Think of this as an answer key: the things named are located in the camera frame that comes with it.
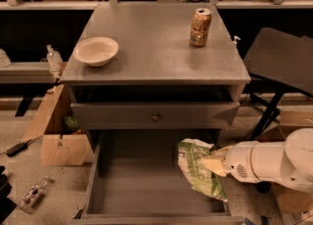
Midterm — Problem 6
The grey drawer cabinet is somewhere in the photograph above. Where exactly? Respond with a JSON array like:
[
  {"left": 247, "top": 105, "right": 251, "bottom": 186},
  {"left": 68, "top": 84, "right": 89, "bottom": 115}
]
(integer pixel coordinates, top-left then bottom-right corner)
[{"left": 62, "top": 2, "right": 250, "bottom": 145}]

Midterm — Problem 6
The plastic bottle on floor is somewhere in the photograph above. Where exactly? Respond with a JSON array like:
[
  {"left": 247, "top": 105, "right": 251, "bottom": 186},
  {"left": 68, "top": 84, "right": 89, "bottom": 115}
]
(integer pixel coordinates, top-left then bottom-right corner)
[{"left": 19, "top": 176, "right": 53, "bottom": 214}]

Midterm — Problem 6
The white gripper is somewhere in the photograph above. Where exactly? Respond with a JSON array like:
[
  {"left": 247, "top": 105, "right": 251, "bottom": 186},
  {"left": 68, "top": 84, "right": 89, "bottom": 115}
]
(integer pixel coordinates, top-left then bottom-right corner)
[{"left": 201, "top": 141, "right": 259, "bottom": 183}]

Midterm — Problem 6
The green jalapeno chip bag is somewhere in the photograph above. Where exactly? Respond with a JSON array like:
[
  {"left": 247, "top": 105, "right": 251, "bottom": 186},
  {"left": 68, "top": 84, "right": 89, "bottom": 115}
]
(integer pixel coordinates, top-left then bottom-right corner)
[{"left": 177, "top": 138, "right": 228, "bottom": 203}]

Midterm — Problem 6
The orange soda can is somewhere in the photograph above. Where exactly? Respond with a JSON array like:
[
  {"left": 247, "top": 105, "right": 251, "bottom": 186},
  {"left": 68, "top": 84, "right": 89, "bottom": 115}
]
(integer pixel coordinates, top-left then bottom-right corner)
[{"left": 190, "top": 8, "right": 212, "bottom": 47}]

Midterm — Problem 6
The closed grey top drawer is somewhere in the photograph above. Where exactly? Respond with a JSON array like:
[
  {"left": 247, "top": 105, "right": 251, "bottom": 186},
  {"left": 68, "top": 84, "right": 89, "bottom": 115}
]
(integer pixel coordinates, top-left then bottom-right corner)
[{"left": 70, "top": 102, "right": 239, "bottom": 130}]

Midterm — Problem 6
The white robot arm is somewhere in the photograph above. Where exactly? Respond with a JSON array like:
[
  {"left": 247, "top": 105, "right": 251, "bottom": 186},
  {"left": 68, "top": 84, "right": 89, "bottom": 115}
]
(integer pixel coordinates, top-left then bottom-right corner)
[{"left": 201, "top": 128, "right": 313, "bottom": 194}]

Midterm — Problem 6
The clear plastic water bottle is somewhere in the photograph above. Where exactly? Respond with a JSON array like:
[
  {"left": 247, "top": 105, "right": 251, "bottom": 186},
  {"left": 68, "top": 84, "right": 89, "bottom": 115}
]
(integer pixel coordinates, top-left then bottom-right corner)
[{"left": 46, "top": 45, "right": 63, "bottom": 69}]

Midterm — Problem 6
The cardboard box on left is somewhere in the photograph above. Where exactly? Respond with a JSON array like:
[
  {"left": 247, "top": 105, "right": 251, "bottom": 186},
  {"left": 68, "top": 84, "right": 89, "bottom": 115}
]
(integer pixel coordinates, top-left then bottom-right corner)
[{"left": 22, "top": 85, "right": 95, "bottom": 166}]

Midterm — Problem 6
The open grey middle drawer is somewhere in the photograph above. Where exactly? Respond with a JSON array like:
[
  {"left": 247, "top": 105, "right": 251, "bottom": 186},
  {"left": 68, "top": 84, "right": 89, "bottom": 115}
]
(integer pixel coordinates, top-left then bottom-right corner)
[{"left": 68, "top": 130, "right": 244, "bottom": 225}]

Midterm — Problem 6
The black power adapter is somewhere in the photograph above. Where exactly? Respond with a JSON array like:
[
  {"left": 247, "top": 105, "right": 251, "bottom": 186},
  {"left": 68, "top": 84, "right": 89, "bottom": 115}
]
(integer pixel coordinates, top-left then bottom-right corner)
[{"left": 6, "top": 140, "right": 31, "bottom": 158}]

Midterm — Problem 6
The white ceramic bowl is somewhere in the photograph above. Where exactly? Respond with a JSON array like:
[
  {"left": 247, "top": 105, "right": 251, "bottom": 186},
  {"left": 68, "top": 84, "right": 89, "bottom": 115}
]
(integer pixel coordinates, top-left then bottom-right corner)
[{"left": 72, "top": 37, "right": 119, "bottom": 67}]

